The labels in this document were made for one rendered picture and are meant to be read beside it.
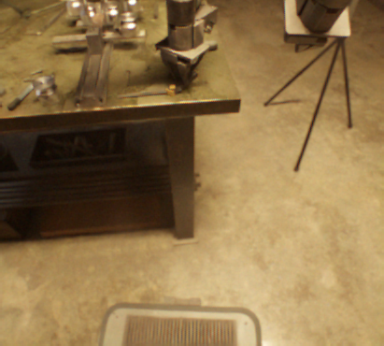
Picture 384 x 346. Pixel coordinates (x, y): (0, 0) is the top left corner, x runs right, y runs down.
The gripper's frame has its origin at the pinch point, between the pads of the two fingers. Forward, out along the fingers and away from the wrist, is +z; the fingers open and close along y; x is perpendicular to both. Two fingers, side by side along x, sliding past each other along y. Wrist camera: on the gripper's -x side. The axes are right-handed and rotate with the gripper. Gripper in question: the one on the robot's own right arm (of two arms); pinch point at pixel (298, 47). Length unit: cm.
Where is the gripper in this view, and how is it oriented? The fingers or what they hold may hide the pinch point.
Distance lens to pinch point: 60.0
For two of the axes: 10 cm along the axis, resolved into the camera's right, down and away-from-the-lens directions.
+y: -10.0, -0.3, 0.3
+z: 0.2, 1.8, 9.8
